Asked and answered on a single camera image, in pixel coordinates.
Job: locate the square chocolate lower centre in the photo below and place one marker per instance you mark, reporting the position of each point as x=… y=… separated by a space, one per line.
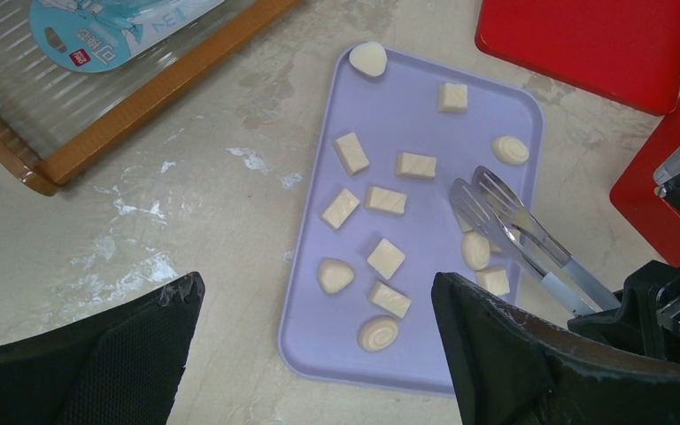
x=386 y=258

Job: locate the oval swirl chocolate bottom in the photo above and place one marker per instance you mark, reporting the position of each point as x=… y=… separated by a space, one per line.
x=378 y=333

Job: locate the rectangular white chocolate left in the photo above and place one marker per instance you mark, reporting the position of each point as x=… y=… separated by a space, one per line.
x=351 y=154

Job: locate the rectangular chocolate lower left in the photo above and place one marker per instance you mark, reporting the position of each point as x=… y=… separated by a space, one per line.
x=340 y=209

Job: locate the rectangular white chocolate centre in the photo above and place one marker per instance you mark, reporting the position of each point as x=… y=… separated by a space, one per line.
x=415 y=166

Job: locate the wooden two-tier rack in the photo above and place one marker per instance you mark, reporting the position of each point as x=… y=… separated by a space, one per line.
x=56 y=123

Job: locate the square chocolate lower right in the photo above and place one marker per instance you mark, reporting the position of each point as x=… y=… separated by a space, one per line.
x=493 y=279

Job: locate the heart white chocolate top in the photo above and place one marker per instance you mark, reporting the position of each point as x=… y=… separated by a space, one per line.
x=369 y=58

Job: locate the blue blister pack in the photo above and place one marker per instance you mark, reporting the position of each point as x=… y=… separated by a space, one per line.
x=97 y=36

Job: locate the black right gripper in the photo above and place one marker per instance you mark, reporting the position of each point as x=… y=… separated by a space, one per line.
x=648 y=321

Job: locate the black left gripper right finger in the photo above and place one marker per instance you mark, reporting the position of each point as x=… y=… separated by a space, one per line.
x=509 y=366

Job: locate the oval swirl chocolate centre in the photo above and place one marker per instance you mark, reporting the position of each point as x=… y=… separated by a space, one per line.
x=475 y=250

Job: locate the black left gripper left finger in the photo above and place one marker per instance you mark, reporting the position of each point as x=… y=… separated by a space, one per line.
x=121 y=366

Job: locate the heart chocolate lower left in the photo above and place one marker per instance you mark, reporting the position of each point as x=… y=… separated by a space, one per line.
x=334 y=275

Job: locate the rectangular white chocolate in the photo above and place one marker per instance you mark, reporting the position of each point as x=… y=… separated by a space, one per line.
x=351 y=154
x=415 y=166

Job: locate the metal tongs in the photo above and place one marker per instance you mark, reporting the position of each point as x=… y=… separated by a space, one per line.
x=487 y=196

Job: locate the red box lid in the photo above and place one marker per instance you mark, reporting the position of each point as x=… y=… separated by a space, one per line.
x=625 y=51

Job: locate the rectangular chocolate bottom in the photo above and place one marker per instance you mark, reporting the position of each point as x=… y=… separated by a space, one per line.
x=389 y=299

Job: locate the square white chocolate top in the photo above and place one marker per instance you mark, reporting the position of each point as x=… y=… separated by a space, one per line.
x=452 y=98

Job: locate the oval swirl chocolate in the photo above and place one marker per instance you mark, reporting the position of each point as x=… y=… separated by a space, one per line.
x=378 y=333
x=510 y=150
x=475 y=250

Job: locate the lavender plastic tray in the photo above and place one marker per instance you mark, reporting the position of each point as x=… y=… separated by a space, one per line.
x=393 y=113

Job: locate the oval swirl chocolate right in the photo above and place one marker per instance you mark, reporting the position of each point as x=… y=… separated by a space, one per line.
x=510 y=150

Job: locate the rectangular chocolate middle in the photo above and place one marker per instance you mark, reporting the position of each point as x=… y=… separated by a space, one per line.
x=385 y=200

